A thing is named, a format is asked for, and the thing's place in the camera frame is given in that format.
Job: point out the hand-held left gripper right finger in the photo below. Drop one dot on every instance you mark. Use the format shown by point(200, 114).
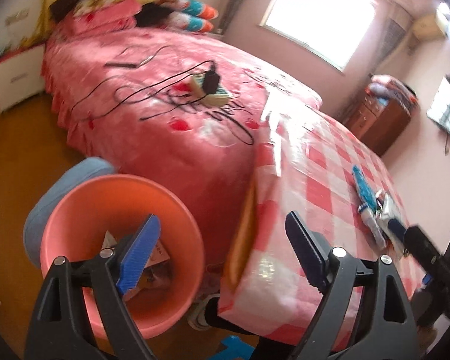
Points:
point(303, 251)

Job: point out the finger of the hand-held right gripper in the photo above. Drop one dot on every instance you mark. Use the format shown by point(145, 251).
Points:
point(397, 228)

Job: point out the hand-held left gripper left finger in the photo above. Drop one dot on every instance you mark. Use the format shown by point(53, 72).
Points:
point(138, 251)

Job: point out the silver blue wrapper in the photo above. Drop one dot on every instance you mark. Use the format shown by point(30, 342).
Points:
point(375, 228)

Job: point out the pink plastic bucket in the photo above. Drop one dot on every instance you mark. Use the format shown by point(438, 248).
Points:
point(97, 202)

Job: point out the white shoe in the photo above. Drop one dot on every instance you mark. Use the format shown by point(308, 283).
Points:
point(198, 315)

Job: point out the brown wooden cabinet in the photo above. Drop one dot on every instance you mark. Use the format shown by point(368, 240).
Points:
point(390, 127)

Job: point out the blue round stool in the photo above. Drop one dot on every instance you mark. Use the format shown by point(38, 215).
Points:
point(60, 183)

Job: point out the bed with pink bedspread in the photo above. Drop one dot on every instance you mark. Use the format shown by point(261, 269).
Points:
point(135, 146)

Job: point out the blue plastic piece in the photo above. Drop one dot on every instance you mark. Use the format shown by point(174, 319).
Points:
point(234, 350)

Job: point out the folded blankets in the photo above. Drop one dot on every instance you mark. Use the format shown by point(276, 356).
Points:
point(390, 88)

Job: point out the pale power strip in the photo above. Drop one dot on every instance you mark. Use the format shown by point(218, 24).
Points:
point(219, 99)

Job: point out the black power adapter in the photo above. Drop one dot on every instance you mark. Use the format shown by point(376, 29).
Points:
point(212, 82)

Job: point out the grey checked curtain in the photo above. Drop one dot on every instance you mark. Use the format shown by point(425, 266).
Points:
point(392, 39)
point(232, 0)

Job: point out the white nightstand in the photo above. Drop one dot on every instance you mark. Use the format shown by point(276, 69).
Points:
point(15, 78)

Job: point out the window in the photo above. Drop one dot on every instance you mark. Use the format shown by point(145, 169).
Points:
point(315, 18)

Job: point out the white blue orange bolster pillow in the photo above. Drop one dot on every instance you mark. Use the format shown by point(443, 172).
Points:
point(195, 24)
point(195, 5)

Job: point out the black clothing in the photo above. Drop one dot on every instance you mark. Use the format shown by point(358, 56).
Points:
point(153, 15)

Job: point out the white floral pillow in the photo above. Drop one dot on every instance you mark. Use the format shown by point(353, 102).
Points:
point(97, 4)

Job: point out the wall air conditioner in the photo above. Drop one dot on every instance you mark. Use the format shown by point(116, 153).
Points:
point(431, 26)

